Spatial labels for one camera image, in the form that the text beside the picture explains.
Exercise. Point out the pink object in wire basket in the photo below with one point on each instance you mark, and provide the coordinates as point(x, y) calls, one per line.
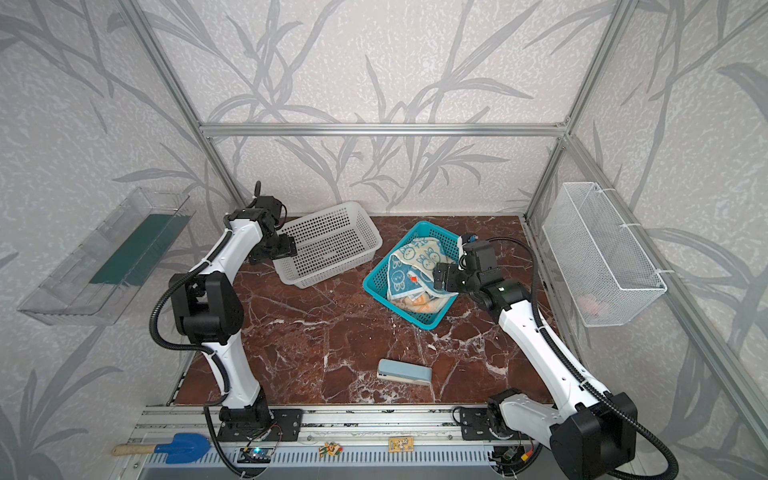
point(590, 306)

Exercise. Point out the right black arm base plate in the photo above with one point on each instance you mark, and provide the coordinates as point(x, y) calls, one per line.
point(473, 422)

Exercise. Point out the green microcontroller board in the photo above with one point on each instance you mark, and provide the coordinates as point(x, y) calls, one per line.
point(255, 455)

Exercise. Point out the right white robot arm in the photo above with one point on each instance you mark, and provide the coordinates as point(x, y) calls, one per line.
point(590, 431)

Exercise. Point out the orange rabbit print towel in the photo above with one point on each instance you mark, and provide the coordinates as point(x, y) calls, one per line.
point(422, 303)

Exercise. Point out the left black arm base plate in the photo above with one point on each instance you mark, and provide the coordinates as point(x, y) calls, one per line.
point(242, 425)

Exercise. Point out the teal perforated plastic basket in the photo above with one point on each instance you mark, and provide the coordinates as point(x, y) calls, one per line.
point(376, 283)

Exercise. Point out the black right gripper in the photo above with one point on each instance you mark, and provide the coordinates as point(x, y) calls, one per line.
point(445, 276)

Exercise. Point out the clear plastic wall tray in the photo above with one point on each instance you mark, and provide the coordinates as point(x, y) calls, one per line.
point(95, 284)

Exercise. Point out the blue toy shovel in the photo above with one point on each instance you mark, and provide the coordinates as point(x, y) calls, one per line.
point(183, 448)

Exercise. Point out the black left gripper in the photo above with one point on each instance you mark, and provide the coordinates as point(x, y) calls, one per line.
point(280, 246)

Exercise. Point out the blue bunny pattern towel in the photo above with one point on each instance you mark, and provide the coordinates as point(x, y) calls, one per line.
point(410, 269)

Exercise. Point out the white perforated plastic basket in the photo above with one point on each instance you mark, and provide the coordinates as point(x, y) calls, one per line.
point(329, 242)

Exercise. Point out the small yellow circuit board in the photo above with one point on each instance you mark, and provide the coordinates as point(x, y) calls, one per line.
point(401, 444)

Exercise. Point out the right controller board with wires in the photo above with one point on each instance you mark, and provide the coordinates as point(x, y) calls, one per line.
point(510, 461)

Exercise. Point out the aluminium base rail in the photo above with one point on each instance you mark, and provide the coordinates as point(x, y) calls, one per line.
point(345, 424)

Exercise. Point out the small colourful connector bundle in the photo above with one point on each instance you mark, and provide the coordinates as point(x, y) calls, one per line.
point(330, 449)

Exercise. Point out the light blue stapler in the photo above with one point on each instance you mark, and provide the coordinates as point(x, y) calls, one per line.
point(403, 372)

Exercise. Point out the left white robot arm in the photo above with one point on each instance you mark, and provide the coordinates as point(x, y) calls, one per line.
point(201, 311)

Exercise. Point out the white wire mesh basket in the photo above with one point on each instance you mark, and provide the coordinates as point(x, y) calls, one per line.
point(598, 254)

